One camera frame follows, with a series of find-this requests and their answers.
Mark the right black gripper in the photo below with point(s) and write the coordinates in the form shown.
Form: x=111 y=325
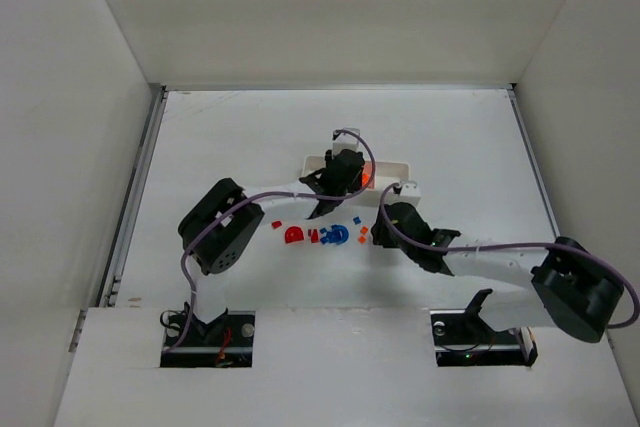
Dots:
x=392 y=220

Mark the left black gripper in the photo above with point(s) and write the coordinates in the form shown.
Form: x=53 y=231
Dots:
x=343 y=167

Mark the blue ring lego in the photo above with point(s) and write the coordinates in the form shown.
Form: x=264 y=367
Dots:
x=338 y=234

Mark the red dome lego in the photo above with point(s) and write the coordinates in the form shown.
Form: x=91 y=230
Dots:
x=294 y=234

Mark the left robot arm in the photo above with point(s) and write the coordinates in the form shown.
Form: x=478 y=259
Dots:
x=218 y=229

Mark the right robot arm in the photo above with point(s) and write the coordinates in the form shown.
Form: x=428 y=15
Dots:
x=556 y=284

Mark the white three-compartment tray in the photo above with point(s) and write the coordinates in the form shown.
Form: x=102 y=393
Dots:
x=387 y=172

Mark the red lego piece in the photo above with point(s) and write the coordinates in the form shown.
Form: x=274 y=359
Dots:
x=314 y=236

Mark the blue lego cluster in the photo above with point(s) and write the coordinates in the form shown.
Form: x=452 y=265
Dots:
x=324 y=236

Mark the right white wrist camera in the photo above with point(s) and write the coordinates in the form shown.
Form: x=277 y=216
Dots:
x=407 y=192

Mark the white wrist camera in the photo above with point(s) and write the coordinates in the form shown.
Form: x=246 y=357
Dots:
x=345 y=139
x=407 y=192

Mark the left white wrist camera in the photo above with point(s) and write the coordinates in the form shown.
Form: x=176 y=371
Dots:
x=345 y=139

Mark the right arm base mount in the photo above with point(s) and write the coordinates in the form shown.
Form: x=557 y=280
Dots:
x=462 y=339

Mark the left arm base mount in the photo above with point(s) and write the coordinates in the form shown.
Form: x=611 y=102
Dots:
x=225 y=343

